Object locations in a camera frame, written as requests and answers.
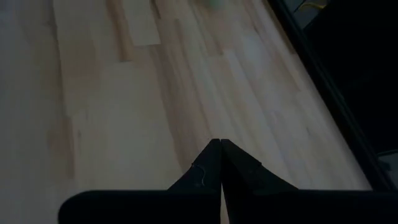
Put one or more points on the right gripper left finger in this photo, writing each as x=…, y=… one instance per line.
x=205, y=186

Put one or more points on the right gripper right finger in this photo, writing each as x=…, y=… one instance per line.
x=248, y=193

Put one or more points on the black partition panel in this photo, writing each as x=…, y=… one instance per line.
x=357, y=62

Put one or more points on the clear plastic bin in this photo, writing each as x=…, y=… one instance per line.
x=215, y=3

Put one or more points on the black aluminium table frame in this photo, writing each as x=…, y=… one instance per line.
x=331, y=93

